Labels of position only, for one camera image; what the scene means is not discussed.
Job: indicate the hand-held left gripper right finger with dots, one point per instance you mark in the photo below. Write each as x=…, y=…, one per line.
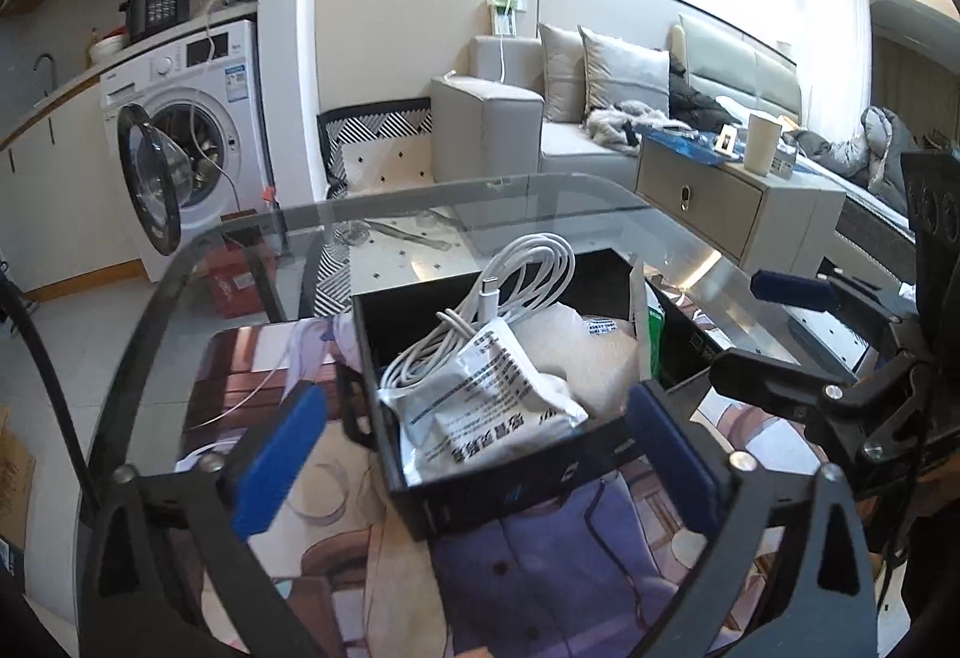
x=671, y=463

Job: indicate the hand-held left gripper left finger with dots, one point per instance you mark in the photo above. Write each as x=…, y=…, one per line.
x=277, y=463

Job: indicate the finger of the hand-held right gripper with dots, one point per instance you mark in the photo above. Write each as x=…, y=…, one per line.
x=791, y=290
x=765, y=377

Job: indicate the white foam sheet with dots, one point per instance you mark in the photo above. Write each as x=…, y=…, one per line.
x=577, y=358

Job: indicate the black cardboard box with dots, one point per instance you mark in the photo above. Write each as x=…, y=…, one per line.
x=487, y=497

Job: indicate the green white medicine packet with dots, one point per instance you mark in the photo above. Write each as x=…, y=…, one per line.
x=480, y=395

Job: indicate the beige side cabinet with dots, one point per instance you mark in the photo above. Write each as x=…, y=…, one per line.
x=720, y=200

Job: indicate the grey puffer jacket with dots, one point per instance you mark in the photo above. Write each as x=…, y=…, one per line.
x=877, y=156

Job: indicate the small white box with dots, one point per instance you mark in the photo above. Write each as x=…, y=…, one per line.
x=787, y=162

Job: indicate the white cup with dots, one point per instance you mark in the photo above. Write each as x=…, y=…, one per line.
x=761, y=144

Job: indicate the blue tray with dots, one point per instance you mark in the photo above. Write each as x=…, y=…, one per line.
x=686, y=144

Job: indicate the printed table mat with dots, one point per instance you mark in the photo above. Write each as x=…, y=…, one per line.
x=525, y=575

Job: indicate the red cardboard box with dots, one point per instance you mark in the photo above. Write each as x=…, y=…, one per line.
x=240, y=279

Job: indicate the black jacket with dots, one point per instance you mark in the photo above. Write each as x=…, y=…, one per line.
x=697, y=99

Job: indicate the grey fur cloth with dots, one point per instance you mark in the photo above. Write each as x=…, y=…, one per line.
x=619, y=124

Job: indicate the brown cardboard box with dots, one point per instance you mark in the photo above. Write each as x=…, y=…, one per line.
x=15, y=478

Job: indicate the grey cushion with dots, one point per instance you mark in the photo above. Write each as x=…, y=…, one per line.
x=561, y=73
x=626, y=69

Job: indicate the white kitchen counter cabinet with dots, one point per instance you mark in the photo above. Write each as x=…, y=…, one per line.
x=67, y=193

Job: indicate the grey sofa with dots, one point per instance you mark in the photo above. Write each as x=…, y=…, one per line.
x=487, y=126

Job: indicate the black white patterned chair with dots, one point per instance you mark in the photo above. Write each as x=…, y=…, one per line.
x=375, y=126

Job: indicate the white washing machine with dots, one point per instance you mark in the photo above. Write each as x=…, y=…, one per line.
x=225, y=103

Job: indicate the white bowl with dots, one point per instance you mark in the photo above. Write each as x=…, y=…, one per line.
x=106, y=49

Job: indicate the kitchen faucet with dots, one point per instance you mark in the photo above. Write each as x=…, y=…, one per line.
x=45, y=66

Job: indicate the black pressure cooker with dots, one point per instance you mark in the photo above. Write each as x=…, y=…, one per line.
x=159, y=6

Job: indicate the small white frame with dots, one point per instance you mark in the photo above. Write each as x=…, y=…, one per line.
x=727, y=141

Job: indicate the wall socket with charger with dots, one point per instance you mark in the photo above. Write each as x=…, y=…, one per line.
x=504, y=12

